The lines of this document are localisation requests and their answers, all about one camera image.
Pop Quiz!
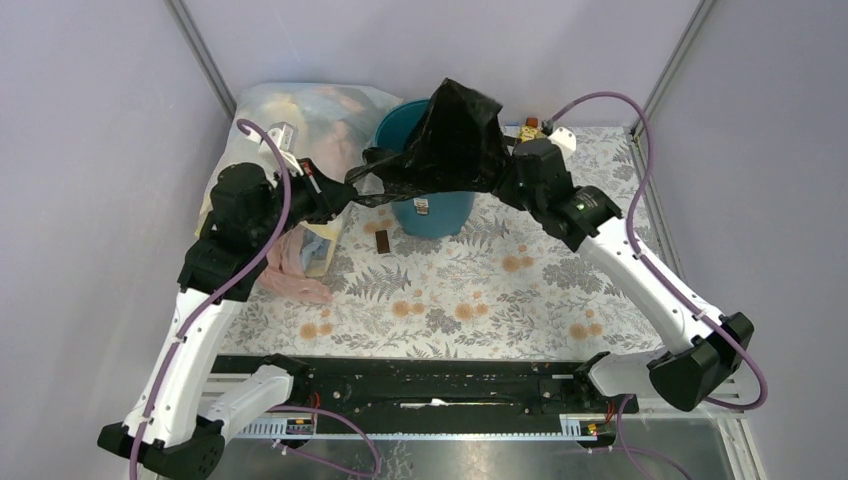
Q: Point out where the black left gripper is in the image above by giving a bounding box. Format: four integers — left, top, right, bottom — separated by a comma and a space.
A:
251, 156, 358, 246

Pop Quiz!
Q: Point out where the black trash bag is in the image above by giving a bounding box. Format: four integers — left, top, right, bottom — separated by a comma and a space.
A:
345, 78, 516, 207

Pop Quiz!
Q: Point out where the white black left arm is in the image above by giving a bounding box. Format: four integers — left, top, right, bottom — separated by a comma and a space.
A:
97, 159, 357, 479

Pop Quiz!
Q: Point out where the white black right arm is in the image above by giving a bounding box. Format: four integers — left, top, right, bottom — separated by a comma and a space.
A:
495, 130, 754, 412

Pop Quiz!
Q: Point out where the teal plastic trash bin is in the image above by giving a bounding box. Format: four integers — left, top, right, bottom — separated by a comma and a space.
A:
373, 100, 475, 239

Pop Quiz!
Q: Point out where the yellow toy figure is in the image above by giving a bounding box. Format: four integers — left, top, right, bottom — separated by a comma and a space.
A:
517, 125, 540, 144

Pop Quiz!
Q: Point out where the large translucent yellow-trim bag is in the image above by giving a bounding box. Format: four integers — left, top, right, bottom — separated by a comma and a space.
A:
197, 83, 402, 277

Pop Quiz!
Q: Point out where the small brown rectangular piece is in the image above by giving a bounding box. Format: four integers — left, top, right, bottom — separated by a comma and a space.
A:
375, 230, 391, 254

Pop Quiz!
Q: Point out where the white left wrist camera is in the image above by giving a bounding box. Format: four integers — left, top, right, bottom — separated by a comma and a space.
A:
258, 122, 304, 177

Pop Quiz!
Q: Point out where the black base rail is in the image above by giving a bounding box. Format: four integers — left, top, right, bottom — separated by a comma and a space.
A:
211, 354, 639, 424

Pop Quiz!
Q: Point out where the metal cable duct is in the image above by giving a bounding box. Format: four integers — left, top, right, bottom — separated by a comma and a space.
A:
236, 411, 615, 442

